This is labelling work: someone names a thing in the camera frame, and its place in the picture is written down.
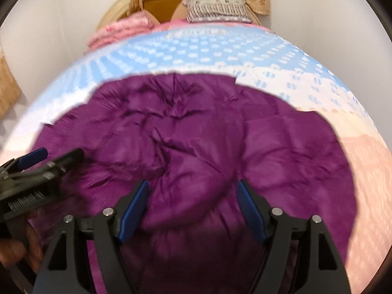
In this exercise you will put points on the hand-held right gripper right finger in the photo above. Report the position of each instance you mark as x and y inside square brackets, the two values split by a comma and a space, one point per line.
[252, 214]

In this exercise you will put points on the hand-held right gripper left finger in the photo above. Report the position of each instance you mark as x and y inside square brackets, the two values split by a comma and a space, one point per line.
[133, 211]

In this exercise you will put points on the purple hooded puffer jacket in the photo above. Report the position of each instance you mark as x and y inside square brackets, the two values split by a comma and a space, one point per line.
[214, 147]

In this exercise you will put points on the striped patterned pillow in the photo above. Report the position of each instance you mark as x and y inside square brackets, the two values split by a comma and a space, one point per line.
[214, 9]

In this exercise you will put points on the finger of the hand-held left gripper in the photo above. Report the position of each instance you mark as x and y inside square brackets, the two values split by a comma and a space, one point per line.
[66, 159]
[32, 157]

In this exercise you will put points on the dotted pastel quilt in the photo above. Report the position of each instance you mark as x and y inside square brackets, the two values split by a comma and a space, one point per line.
[337, 98]

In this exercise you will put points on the folded pink blanket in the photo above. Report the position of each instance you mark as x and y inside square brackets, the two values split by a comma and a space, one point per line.
[122, 29]

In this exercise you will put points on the person's left hand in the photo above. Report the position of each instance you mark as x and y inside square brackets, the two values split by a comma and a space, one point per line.
[21, 249]

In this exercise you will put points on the cream wooden headboard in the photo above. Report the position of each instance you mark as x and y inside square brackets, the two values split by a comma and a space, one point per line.
[159, 9]

